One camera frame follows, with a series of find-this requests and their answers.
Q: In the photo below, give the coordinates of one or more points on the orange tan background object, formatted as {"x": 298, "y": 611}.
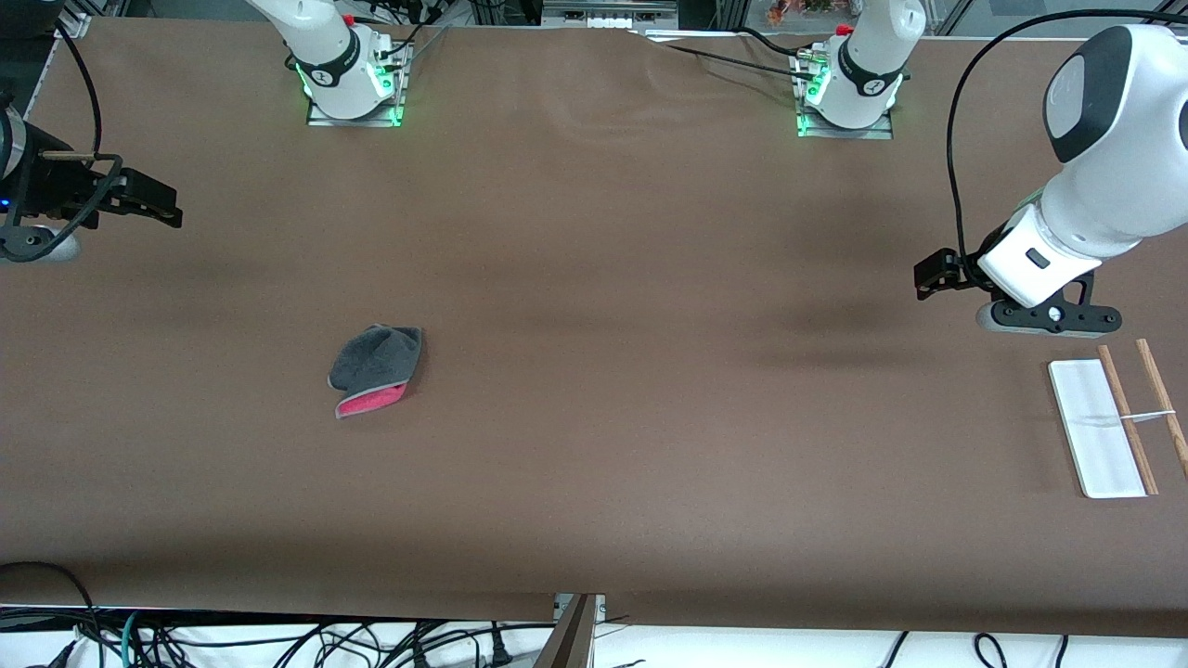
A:
{"x": 807, "y": 7}

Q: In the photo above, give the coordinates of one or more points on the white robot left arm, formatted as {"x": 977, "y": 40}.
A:
{"x": 1114, "y": 186}

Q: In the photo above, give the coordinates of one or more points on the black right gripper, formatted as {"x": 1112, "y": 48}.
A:
{"x": 58, "y": 186}

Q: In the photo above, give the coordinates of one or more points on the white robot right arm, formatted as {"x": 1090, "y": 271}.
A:
{"x": 320, "y": 37}

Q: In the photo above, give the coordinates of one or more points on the grey and red towel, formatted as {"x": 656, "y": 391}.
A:
{"x": 376, "y": 357}

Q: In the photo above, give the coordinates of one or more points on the brown table cover sheet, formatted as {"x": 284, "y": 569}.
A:
{"x": 594, "y": 325}

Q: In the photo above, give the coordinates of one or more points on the white power strip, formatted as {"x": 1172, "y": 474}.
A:
{"x": 608, "y": 20}

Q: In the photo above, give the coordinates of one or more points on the white rack base plate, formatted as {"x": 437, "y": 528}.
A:
{"x": 1095, "y": 445}

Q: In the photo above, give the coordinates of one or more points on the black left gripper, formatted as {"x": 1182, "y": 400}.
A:
{"x": 947, "y": 270}

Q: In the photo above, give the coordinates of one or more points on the aluminium frame structure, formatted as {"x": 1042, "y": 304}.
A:
{"x": 733, "y": 11}

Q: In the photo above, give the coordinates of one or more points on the dark brown beam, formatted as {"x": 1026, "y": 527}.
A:
{"x": 568, "y": 640}

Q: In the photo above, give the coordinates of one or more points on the thin white rack crossbar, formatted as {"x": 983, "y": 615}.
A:
{"x": 1151, "y": 416}

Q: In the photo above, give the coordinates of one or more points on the black power plug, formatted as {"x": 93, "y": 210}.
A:
{"x": 501, "y": 654}

